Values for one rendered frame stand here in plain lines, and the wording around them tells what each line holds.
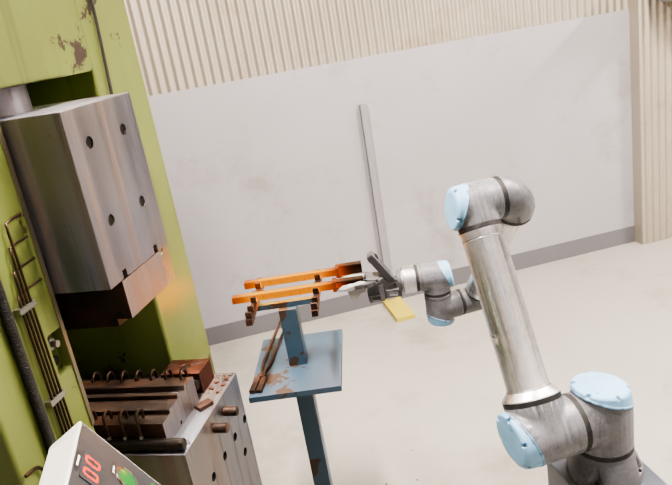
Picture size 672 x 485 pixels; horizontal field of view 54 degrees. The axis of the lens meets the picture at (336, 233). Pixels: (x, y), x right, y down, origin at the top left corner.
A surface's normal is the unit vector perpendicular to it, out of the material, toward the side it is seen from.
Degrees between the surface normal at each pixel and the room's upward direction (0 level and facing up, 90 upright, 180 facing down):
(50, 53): 90
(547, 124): 90
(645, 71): 90
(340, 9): 90
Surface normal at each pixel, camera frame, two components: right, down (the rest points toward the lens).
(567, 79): 0.22, 0.27
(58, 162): -0.19, 0.33
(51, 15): 0.97, -0.09
